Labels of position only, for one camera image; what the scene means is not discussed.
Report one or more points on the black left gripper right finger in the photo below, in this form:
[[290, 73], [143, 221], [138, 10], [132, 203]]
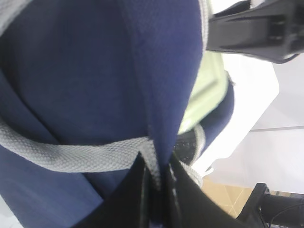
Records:
[[187, 206]]

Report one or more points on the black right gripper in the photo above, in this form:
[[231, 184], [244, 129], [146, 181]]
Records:
[[272, 30]]

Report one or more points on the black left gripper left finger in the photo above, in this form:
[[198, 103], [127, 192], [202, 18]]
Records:
[[127, 207]]

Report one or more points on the green lidded glass container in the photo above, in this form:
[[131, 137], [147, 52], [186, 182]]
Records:
[[209, 90]]

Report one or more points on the navy blue lunch bag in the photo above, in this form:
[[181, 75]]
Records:
[[86, 86]]

